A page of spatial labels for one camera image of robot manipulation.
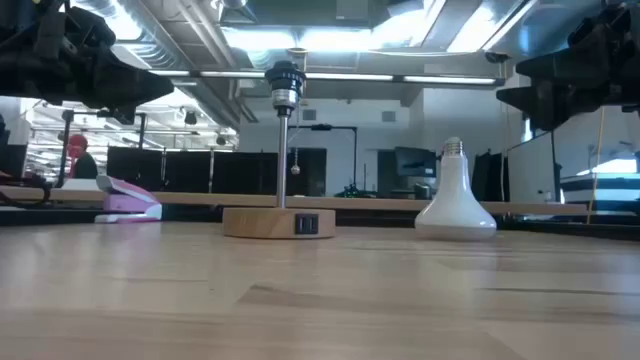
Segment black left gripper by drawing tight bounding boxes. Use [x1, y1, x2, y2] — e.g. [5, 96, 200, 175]
[0, 0, 175, 126]

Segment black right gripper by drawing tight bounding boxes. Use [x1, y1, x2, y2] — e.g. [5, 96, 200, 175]
[496, 0, 640, 132]

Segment wooden base table lamp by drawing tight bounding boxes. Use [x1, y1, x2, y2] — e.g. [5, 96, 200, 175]
[222, 60, 337, 240]

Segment person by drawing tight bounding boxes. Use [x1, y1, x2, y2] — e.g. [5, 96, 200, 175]
[67, 133, 99, 180]

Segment white rolling whiteboard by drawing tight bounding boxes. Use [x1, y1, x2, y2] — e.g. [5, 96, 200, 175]
[506, 131, 562, 204]

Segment pink and white stapler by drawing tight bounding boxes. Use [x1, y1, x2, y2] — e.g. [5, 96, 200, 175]
[94, 174, 164, 225]

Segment black partition panels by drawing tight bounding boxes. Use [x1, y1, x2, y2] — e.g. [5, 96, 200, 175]
[105, 145, 328, 197]

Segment white storage shelves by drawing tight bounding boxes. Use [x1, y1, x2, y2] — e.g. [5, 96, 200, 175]
[559, 158, 640, 215]

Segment black standing panel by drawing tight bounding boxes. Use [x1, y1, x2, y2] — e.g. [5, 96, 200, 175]
[469, 148, 507, 204]

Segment black computer monitor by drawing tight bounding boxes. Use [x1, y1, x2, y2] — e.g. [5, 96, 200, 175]
[393, 145, 438, 178]

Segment light wooden desk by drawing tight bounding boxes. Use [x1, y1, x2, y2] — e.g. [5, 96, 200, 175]
[0, 185, 589, 217]

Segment black gantry frame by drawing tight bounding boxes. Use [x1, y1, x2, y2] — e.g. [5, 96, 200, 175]
[289, 123, 359, 197]
[55, 108, 148, 189]

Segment thick black looped cable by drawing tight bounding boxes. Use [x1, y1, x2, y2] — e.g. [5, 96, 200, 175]
[0, 171, 55, 210]

